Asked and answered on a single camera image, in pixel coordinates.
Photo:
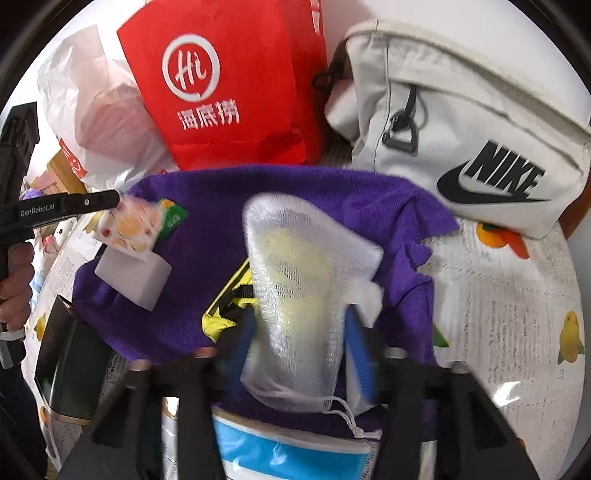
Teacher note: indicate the brown rectangular box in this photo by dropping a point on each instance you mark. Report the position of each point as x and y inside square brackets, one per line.
[69, 360]

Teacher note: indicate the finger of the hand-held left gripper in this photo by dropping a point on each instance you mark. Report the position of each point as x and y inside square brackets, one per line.
[92, 201]

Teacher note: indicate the pale printed packet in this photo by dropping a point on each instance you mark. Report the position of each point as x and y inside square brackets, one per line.
[129, 224]

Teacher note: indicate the white plastic shopping bag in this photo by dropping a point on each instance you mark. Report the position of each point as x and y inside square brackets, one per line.
[92, 101]

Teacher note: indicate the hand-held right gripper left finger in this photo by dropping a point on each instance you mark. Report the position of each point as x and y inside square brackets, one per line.
[242, 346]

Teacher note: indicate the grey waist bag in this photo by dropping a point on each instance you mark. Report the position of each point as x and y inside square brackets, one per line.
[461, 115]

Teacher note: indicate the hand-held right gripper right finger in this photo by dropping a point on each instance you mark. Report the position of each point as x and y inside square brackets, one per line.
[359, 360]

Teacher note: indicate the white mesh bag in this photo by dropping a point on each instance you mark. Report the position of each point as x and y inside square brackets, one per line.
[286, 277]

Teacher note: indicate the blue tissue box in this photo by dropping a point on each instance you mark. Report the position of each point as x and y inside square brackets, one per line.
[258, 454]

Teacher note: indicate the purple towel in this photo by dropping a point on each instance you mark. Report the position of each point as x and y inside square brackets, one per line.
[207, 203]

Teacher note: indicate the red paper bag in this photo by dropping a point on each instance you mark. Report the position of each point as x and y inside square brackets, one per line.
[221, 69]

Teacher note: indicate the wooden nightstand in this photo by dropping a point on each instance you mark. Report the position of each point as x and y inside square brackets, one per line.
[57, 177]

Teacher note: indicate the person's left hand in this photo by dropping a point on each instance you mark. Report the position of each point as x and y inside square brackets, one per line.
[14, 286]

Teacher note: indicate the white sponge block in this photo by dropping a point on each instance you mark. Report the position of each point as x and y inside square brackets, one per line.
[134, 277]

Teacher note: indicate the green snack packet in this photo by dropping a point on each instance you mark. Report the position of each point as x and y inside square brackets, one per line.
[176, 217]

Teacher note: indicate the yellow pouch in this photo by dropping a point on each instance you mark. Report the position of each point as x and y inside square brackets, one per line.
[216, 319]

